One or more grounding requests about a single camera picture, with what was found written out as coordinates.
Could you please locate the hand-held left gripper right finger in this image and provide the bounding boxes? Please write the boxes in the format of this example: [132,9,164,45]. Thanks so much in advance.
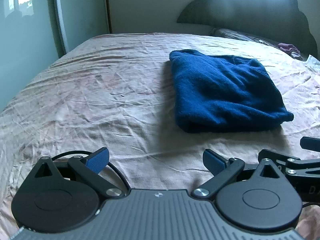
[191,148,285,202]

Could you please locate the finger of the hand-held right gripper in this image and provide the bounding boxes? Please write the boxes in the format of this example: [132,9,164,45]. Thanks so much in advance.
[299,136,320,153]
[258,149,320,176]

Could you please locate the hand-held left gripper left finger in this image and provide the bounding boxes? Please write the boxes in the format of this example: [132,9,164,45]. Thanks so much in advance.
[34,147,125,200]

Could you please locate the blue beaded sweater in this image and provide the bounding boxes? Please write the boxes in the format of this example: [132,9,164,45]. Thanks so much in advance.
[169,50,294,134]

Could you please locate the bed with pink sheet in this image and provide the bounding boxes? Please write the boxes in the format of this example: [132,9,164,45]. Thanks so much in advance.
[0,32,320,240]

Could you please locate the purple cloth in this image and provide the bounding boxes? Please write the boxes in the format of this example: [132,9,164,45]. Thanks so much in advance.
[277,42,302,60]

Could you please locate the patterned pillow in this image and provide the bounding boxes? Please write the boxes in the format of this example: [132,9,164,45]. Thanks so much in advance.
[209,27,308,61]

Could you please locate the dark curved headboard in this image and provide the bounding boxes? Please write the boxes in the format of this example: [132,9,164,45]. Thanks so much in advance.
[177,0,318,56]

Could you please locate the glass door wardrobe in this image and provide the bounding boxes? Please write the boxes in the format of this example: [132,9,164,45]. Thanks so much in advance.
[0,0,111,112]

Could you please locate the black cable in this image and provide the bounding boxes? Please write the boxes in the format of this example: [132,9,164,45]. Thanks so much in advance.
[51,150,130,191]

